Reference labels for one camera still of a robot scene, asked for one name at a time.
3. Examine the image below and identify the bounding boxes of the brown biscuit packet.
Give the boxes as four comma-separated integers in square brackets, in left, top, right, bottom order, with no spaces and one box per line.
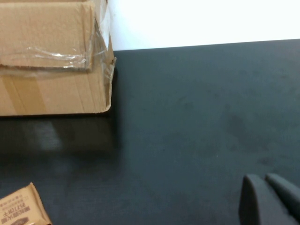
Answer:
[0,182,53,225]

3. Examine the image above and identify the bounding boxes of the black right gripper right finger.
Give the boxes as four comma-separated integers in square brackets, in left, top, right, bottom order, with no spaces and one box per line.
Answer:
[264,172,300,213]

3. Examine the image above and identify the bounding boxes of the taped empty cardboard box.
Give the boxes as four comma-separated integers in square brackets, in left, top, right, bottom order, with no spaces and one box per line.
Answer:
[0,0,117,117]

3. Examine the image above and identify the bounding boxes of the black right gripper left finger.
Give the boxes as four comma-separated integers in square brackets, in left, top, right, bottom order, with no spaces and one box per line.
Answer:
[238,174,300,225]

